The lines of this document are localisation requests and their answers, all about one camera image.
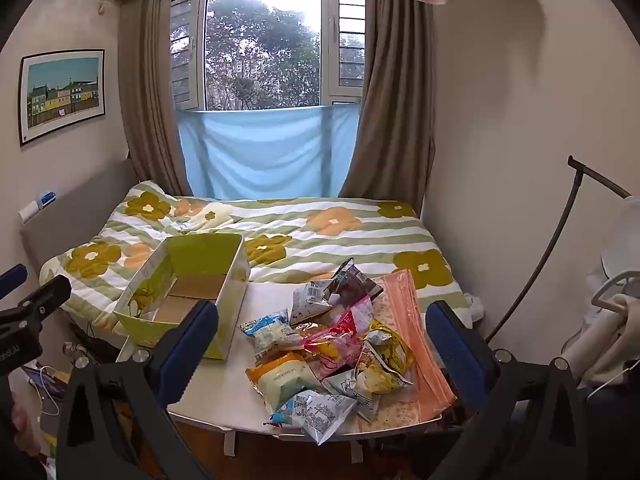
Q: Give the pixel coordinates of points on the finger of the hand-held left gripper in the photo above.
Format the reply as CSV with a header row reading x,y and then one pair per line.
x,y
40,300
12,280

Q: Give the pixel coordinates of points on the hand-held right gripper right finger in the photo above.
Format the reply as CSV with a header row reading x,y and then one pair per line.
x,y
457,355

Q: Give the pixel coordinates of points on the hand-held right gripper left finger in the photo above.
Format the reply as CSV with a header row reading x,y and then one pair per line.
x,y
185,355

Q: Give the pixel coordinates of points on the gold yellow snack packet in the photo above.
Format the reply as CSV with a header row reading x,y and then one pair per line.
x,y
387,355

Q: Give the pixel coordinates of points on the green cardboard box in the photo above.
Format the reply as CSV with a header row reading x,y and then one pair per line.
x,y
200,260

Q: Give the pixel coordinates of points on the orange cream snack packet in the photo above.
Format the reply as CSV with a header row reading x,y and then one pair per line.
x,y
280,375

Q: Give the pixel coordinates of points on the small white grey snack packet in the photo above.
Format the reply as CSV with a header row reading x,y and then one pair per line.
x,y
357,390

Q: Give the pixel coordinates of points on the red pink snack packet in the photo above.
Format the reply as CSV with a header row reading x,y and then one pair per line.
x,y
332,350

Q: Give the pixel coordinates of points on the dark brown snack packet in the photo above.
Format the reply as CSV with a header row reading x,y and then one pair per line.
x,y
350,280

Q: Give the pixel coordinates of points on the white blue printed snack packet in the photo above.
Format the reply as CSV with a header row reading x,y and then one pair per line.
x,y
315,412

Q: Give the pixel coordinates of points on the person's left hand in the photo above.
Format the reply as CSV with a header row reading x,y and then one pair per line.
x,y
25,425

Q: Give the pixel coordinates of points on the smartphone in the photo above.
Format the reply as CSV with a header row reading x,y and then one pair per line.
x,y
40,377

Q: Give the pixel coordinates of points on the orange zip bag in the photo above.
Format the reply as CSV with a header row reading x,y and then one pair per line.
x,y
405,320

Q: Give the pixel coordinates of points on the white and blue tube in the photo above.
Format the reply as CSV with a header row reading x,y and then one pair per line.
x,y
45,200

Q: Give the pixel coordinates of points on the grey bed headboard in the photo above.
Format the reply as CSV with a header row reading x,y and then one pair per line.
x,y
85,210

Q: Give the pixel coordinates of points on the white cloth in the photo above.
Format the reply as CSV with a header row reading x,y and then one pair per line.
x,y
615,340

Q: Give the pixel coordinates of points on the floral striped blanket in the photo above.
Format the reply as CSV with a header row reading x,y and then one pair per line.
x,y
310,240

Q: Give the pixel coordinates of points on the white round appliance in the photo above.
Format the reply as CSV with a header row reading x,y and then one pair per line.
x,y
622,240

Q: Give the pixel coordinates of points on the brown curtain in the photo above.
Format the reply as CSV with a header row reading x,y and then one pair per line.
x,y
150,110
395,110

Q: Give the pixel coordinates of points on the light blue cloth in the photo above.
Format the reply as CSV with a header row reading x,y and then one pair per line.
x,y
265,150

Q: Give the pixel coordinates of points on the black metal stand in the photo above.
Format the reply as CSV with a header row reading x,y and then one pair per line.
x,y
573,162

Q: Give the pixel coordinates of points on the framed wall poster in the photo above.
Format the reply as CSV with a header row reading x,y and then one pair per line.
x,y
62,95

